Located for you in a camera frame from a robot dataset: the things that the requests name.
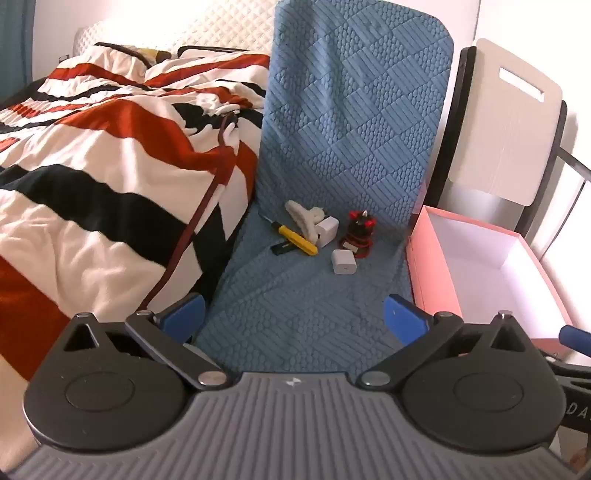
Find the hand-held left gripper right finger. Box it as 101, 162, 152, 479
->
358, 294, 536, 388

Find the pink cardboard box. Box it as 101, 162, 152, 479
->
405, 205, 574, 355

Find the blue textured mat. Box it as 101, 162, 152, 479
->
191, 0, 456, 374

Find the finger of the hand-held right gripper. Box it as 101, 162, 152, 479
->
545, 325, 591, 384

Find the white board with handle slot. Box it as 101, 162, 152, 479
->
447, 39, 565, 207

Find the yellow black cushion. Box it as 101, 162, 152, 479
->
137, 46, 172, 64

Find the yellow utility knife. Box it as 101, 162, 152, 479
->
269, 220, 320, 256

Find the red white black striped blanket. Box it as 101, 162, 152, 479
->
0, 43, 271, 416

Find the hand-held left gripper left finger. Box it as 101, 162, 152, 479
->
60, 293, 229, 391

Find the white quilted headboard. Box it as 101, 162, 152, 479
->
74, 0, 278, 61

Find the white charger plug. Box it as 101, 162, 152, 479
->
329, 248, 354, 277
317, 215, 341, 247

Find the black red toy figure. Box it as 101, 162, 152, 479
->
339, 209, 378, 260

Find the teal curtain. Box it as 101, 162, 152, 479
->
0, 0, 37, 100

